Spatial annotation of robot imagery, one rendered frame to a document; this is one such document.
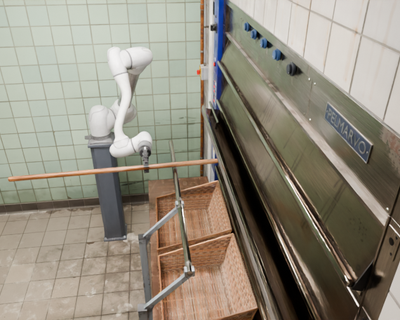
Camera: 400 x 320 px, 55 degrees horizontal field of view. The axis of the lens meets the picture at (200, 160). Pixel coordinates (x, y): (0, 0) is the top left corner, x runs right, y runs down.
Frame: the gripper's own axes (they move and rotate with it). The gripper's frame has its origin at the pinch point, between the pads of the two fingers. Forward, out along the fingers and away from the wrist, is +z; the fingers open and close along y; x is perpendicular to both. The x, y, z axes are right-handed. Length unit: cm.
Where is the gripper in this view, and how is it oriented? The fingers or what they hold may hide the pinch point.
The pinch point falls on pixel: (146, 166)
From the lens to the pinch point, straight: 237.7
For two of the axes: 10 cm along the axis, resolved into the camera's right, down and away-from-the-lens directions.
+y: 0.0, 8.5, 5.2
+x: -9.9, 0.8, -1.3
